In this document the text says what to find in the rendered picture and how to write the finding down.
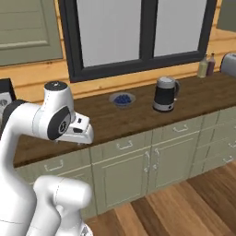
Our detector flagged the green wall cupboard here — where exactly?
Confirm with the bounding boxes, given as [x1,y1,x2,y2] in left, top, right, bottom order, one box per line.
[216,0,236,33]

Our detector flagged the blueberries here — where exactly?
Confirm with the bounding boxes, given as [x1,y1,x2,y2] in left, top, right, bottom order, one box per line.
[113,93,133,105]

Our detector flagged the black and silver kettle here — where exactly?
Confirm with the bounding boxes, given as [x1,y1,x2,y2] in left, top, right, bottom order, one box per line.
[152,76,182,113]

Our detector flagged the green wall cupboard door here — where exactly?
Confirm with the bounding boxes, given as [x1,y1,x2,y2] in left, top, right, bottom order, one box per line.
[0,0,65,67]

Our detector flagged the yellow-green bottle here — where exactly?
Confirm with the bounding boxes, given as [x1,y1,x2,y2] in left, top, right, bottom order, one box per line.
[196,53,209,79]

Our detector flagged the black appliance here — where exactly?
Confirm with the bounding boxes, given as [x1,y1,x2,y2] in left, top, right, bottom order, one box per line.
[0,77,18,124]

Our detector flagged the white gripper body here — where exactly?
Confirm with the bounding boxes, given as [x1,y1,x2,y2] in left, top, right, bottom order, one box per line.
[55,122,95,146]

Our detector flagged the dark red bottle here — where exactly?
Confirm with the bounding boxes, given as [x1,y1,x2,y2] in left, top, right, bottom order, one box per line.
[206,52,217,77]

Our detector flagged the silver door handle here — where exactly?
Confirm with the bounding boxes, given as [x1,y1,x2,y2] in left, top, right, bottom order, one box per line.
[152,147,161,171]
[143,149,151,173]

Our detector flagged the grey bowl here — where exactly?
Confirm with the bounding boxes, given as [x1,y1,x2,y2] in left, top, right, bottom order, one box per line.
[108,91,136,110]

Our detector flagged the green drawer front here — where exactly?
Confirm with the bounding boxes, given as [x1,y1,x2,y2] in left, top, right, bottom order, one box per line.
[195,124,236,158]
[200,105,236,132]
[14,148,92,185]
[151,115,205,146]
[189,147,236,179]
[89,130,154,164]

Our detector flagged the dark framed window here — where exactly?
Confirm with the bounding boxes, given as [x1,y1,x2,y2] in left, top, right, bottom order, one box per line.
[58,0,218,83]

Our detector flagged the silver toaster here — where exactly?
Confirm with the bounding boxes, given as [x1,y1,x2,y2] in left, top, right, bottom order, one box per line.
[219,52,236,78]

